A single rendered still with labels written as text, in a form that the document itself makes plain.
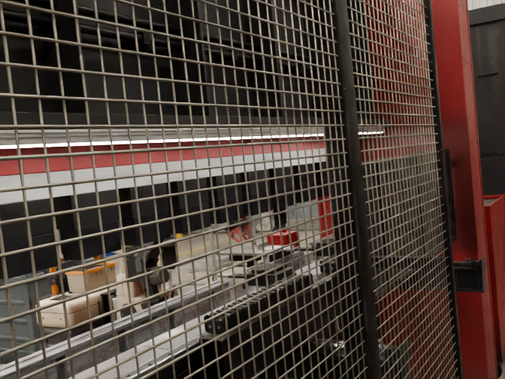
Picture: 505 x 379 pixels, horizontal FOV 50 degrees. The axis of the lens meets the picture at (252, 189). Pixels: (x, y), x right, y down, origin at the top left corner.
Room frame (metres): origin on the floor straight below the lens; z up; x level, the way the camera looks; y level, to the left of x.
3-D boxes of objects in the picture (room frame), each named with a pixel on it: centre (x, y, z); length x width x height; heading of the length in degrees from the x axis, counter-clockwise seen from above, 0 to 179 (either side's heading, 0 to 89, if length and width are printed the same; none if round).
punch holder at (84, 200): (1.43, 0.45, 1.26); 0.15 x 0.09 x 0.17; 146
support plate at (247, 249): (2.32, 0.03, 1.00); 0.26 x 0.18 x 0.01; 56
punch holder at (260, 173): (2.10, 0.00, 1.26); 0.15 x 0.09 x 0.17; 146
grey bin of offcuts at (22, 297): (4.40, 1.77, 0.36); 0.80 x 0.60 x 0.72; 151
